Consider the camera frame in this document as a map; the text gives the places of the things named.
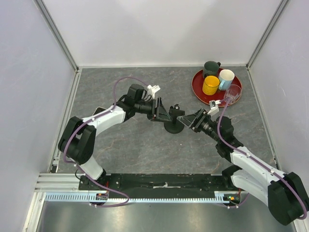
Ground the clear glass tumbler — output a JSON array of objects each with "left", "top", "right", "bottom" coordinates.
[{"left": 224, "top": 84, "right": 242, "bottom": 104}]

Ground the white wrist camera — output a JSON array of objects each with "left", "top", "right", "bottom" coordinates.
[
  {"left": 147, "top": 85, "right": 161, "bottom": 100},
  {"left": 207, "top": 100, "right": 223, "bottom": 116}
]

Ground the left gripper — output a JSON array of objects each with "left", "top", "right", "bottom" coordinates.
[{"left": 135, "top": 97, "right": 172, "bottom": 123}]

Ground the black phone stand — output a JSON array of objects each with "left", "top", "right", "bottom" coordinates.
[{"left": 164, "top": 104, "right": 185, "bottom": 134}]

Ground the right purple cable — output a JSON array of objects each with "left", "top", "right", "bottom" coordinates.
[{"left": 216, "top": 96, "right": 307, "bottom": 220}]

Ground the phone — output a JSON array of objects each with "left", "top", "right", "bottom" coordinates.
[{"left": 93, "top": 107, "right": 106, "bottom": 116}]

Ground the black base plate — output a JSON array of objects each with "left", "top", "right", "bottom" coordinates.
[{"left": 78, "top": 173, "right": 239, "bottom": 199}]

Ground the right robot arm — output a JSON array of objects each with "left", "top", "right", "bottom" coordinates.
[{"left": 177, "top": 109, "right": 309, "bottom": 225}]

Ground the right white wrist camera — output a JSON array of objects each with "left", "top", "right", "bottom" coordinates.
[{"left": 207, "top": 100, "right": 223, "bottom": 116}]

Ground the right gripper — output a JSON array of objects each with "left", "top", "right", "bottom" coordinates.
[{"left": 177, "top": 107, "right": 222, "bottom": 143}]

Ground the right aluminium frame post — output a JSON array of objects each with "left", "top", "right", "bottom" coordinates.
[{"left": 246, "top": 0, "right": 290, "bottom": 70}]

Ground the white and blue mug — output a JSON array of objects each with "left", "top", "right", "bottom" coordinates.
[{"left": 218, "top": 69, "right": 235, "bottom": 90}]

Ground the aluminium frame post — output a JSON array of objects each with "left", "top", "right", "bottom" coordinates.
[
  {"left": 246, "top": 0, "right": 290, "bottom": 70},
  {"left": 34, "top": 0, "right": 79, "bottom": 72}
]

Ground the dark green mug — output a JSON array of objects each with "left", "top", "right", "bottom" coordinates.
[{"left": 202, "top": 61, "right": 221, "bottom": 78}]

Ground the yellow mug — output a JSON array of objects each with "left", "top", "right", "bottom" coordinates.
[{"left": 202, "top": 75, "right": 220, "bottom": 96}]

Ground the grey slotted cable duct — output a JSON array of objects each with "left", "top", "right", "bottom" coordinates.
[{"left": 45, "top": 191, "right": 230, "bottom": 203}]

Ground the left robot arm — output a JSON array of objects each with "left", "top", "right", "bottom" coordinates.
[{"left": 58, "top": 84, "right": 171, "bottom": 190}]

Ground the left aluminium frame post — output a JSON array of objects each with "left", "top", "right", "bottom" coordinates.
[{"left": 34, "top": 0, "right": 79, "bottom": 72}]

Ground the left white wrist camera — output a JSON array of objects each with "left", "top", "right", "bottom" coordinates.
[{"left": 147, "top": 85, "right": 161, "bottom": 100}]

